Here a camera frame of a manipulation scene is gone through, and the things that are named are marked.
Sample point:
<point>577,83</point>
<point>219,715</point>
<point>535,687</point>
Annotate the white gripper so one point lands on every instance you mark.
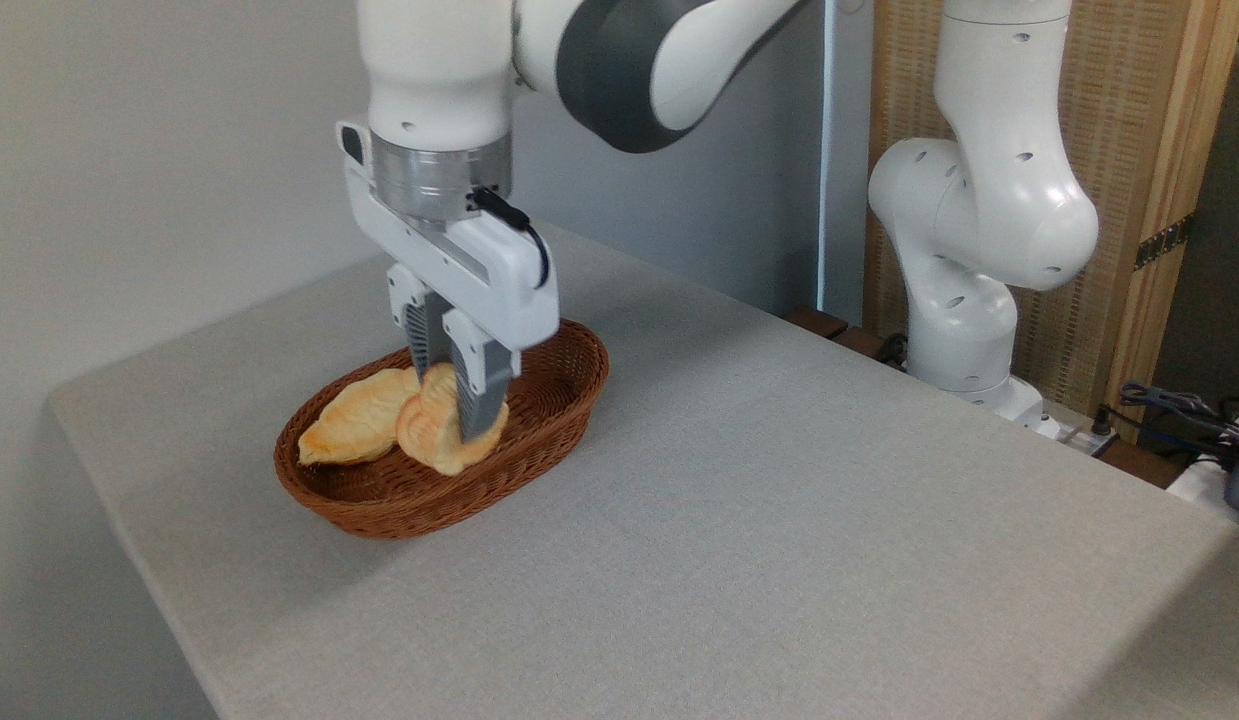
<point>509,290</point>

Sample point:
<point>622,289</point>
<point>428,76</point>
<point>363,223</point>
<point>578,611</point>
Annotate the round golden bread roll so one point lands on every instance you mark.
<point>429,435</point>

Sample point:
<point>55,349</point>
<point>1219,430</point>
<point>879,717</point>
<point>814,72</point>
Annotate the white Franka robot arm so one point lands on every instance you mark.
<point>979,200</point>

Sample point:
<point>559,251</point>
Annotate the brown woven wicker basket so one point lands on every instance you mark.
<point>539,420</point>

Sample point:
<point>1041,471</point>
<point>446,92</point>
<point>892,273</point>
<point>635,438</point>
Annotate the long golden bread loaf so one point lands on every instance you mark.
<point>354,420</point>

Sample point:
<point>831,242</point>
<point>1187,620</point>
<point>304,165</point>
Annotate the metal screen hinge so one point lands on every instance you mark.
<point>1164,241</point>

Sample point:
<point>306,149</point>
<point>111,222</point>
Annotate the wooden woven folding screen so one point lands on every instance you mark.
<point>1129,100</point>

